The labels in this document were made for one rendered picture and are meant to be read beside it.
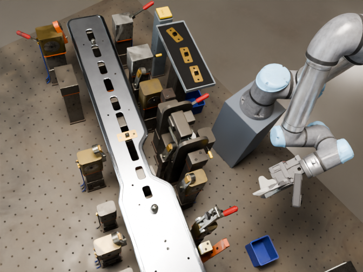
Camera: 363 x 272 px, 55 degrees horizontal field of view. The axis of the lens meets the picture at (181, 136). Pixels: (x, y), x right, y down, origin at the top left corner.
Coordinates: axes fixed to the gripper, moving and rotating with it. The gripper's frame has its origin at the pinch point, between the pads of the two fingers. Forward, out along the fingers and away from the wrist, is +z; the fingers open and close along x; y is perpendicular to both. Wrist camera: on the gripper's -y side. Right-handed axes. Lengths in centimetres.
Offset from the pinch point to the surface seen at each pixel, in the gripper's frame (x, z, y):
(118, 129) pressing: 4, 40, 51
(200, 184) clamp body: -2.8, 18.3, 14.7
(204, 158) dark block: -0.3, 11.9, 22.5
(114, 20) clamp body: 0, 24, 105
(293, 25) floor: -193, -78, 160
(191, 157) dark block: 2.2, 15.8, 24.5
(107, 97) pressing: 4, 40, 68
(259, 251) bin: -47, 17, -16
